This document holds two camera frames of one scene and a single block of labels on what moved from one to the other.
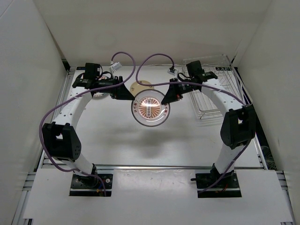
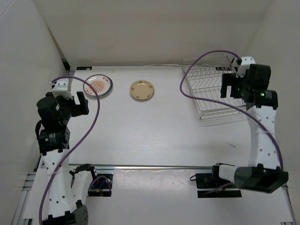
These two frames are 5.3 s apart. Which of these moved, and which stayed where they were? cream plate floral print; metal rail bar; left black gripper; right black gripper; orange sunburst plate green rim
Moved: orange sunburst plate green rim; left black gripper; right black gripper
Stayed: metal rail bar; cream plate floral print
